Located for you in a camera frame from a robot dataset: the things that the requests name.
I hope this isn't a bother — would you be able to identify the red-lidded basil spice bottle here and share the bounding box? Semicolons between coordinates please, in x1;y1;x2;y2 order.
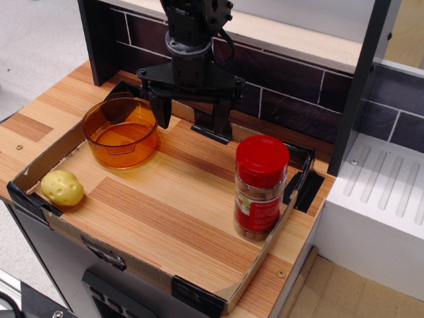
234;135;290;240

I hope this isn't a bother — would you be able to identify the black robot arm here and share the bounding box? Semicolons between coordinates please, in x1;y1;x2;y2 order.
136;1;245;138

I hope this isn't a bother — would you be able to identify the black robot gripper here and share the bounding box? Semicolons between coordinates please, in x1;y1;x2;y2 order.
136;32;245;133

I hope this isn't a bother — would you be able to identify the cardboard fence with black tape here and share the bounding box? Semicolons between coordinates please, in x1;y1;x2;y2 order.
6;80;326;317

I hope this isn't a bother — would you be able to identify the yellow toy potato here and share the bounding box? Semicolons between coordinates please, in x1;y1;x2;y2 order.
41;170;84;206

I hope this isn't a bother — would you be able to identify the dark grey vertical post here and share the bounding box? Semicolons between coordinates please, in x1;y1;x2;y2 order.
327;1;391;176

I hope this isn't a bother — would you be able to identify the white toy sink drainboard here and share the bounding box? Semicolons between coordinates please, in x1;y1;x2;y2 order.
315;134;423;299

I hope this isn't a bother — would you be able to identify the orange transparent glass bowl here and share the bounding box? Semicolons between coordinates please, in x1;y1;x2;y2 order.
82;97;160;169

